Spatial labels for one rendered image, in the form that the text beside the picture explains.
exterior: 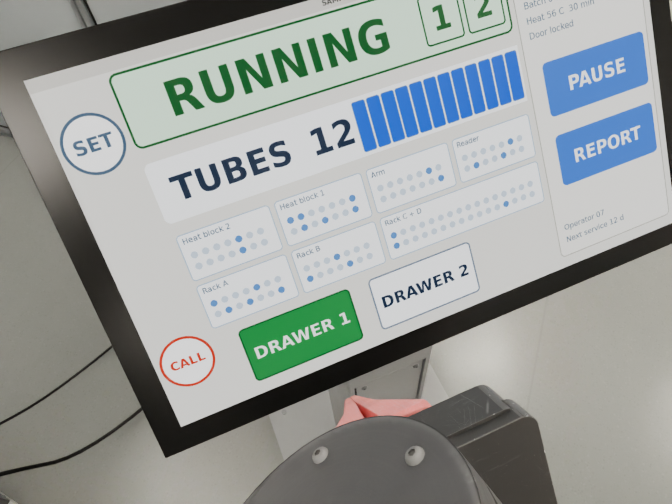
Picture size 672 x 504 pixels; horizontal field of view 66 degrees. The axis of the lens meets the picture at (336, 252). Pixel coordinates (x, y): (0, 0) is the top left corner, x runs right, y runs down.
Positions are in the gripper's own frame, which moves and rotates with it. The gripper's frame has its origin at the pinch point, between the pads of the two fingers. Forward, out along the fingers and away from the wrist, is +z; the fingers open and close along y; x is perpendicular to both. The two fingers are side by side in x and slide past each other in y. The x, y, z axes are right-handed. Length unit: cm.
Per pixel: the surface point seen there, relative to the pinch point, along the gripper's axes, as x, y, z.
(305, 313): -0.5, -0.3, 14.9
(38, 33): -59, 36, 158
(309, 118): -14.6, -5.5, 15.0
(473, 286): 3.0, -14.6, 15.1
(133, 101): -19.3, 5.6, 14.9
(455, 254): -0.3, -13.8, 15.1
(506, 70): -13.2, -21.9, 15.1
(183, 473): 60, 37, 99
